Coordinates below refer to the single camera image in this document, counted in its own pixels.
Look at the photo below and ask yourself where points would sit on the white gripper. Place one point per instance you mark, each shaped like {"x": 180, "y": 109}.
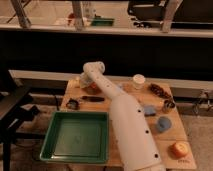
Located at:
{"x": 84, "y": 80}

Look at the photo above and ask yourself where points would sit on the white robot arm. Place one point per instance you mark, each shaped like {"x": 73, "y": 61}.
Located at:
{"x": 138, "y": 150}

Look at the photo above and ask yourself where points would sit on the dark brown stick object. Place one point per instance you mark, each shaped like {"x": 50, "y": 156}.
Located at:
{"x": 93, "y": 98}

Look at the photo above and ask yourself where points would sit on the white paper cup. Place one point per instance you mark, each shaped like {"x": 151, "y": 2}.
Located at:
{"x": 138, "y": 81}

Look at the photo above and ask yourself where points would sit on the green plastic tray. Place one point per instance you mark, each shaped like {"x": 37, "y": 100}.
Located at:
{"x": 77, "y": 137}

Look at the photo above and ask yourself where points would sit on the green box on shelf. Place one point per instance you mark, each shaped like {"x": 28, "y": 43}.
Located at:
{"x": 102, "y": 22}

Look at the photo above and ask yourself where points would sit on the light blue sponge block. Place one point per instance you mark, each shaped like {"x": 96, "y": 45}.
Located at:
{"x": 149, "y": 110}

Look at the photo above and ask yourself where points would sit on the dark brown grape bunch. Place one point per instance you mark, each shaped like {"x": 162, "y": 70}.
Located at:
{"x": 159, "y": 91}

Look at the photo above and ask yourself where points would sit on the small metal tin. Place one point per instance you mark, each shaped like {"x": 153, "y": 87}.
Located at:
{"x": 168, "y": 106}

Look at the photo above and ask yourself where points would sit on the orange fruit toy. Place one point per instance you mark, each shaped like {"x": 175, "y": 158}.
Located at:
{"x": 179, "y": 149}

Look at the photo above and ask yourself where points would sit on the dark metal ring object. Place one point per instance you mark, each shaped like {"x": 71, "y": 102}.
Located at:
{"x": 72, "y": 104}

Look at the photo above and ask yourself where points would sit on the black chair frame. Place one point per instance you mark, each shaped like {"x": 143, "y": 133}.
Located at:
{"x": 12, "y": 115}

